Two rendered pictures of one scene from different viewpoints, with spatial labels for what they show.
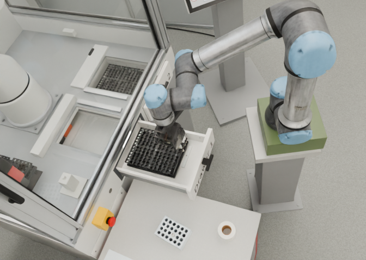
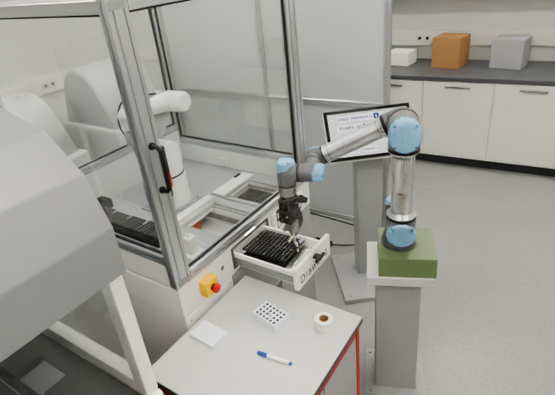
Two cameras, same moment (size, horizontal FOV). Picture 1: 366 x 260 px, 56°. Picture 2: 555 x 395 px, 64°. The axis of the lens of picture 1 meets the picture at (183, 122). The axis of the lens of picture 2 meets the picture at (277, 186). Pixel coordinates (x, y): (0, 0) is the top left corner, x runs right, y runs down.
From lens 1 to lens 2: 0.94 m
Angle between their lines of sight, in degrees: 29
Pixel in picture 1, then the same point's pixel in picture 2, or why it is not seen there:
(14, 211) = (158, 202)
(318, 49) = (407, 126)
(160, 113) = (286, 179)
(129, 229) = (229, 310)
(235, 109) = (365, 289)
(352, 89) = (501, 294)
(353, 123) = (498, 325)
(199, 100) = (318, 172)
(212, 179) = not seen: hidden behind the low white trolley
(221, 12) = (361, 175)
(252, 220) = (353, 320)
